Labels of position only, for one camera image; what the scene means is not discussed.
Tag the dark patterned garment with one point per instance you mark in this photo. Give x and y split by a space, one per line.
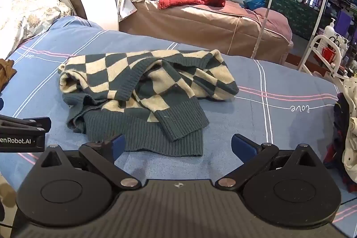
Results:
339 126

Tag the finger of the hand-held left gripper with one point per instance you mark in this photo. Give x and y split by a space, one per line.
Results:
30 123

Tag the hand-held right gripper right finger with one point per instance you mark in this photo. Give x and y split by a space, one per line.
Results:
242 145

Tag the red cup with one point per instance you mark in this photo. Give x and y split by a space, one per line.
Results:
328 55

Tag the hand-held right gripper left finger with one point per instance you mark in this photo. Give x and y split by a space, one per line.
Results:
119 145

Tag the blue plaid bed sheet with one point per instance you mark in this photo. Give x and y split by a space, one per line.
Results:
279 129

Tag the green cream checkered sweater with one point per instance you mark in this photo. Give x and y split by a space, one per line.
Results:
156 98

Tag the pink covered massage bed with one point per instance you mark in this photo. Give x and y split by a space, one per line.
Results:
195 23

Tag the white metal cart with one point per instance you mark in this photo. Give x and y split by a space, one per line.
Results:
339 51

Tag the white pump bottle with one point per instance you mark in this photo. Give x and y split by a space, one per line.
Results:
330 30

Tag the white dotted garment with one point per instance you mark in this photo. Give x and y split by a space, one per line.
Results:
350 143

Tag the floral beige pillow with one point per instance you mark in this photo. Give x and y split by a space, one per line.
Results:
28 20

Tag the green patterned cloth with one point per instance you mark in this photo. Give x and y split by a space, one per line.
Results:
295 15

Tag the brown cloth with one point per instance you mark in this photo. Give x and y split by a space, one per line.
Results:
6 73

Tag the blue packet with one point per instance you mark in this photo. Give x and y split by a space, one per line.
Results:
255 2

